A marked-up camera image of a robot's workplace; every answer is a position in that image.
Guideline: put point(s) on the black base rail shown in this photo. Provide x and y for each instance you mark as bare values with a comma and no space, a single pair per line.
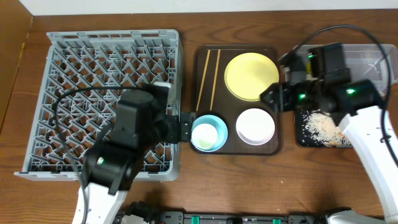
140,212

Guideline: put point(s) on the white round bowl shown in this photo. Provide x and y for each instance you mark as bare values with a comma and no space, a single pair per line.
255,126

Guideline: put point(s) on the yellow round plate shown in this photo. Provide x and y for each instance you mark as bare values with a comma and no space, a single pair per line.
249,74

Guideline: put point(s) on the small white cup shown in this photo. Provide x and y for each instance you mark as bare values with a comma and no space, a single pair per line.
204,136

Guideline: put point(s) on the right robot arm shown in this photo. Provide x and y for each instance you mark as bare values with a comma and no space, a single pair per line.
355,107

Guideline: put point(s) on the wooden chopstick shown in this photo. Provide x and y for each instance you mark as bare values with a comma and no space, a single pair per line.
215,79
203,78

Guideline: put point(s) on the rice and food scraps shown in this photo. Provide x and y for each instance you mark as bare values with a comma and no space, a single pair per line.
325,130

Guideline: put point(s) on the dark brown serving tray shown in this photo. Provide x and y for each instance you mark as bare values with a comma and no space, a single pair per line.
228,107

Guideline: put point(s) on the light blue bowl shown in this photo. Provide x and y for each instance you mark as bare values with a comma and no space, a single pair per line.
220,126

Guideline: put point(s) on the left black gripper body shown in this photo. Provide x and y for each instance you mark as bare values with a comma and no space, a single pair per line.
180,127

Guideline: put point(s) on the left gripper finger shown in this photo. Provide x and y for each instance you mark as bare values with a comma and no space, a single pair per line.
185,133
187,117

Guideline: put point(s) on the black rectangular tray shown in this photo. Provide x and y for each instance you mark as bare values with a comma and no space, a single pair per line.
300,130

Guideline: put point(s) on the grey plastic dishwasher rack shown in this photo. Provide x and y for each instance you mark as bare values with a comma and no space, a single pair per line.
83,77

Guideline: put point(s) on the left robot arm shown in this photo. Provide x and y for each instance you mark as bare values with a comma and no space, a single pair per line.
117,156

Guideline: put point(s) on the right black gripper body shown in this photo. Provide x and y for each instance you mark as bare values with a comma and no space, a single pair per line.
282,97

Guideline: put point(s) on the clear plastic bin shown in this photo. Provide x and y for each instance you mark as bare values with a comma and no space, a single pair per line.
363,59

